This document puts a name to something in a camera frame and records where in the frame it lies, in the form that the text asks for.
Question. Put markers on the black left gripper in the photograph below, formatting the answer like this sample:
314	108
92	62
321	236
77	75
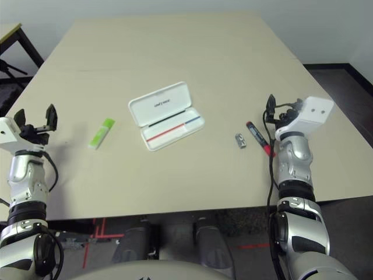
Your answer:
35	135

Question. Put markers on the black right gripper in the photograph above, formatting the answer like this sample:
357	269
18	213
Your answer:
287	115

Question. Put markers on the black marker with red cap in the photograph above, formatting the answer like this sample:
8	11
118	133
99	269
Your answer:
258	135

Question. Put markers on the small silver black clip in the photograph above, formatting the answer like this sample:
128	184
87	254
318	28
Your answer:
240	140

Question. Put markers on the white plastic pencil case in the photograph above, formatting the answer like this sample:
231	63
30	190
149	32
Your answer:
163	102

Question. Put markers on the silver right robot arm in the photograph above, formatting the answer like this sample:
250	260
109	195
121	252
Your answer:
294	154

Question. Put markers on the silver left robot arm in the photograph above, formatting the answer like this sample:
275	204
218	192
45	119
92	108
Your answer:
20	172

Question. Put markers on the black foam floor mat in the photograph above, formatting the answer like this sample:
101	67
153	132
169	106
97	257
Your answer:
6	96

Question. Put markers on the black tripod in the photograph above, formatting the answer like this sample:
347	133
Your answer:
8	68

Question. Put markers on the grey robot right leg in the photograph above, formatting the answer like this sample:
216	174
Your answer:
209	242

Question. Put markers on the grey robot leg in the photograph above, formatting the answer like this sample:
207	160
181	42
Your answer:
209	242
137	242

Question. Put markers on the grey robot left leg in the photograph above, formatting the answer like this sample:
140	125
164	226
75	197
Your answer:
137	242

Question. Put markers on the grey robot torso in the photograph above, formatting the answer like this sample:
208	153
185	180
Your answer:
151	271

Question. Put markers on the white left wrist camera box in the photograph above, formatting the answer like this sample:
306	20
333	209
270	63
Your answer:
7	134

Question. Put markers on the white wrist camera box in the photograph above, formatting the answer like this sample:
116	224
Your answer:
7	134
314	116

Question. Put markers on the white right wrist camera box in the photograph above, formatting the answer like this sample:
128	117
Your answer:
314	116

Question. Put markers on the side table with black frame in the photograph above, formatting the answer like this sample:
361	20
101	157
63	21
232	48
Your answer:
8	32

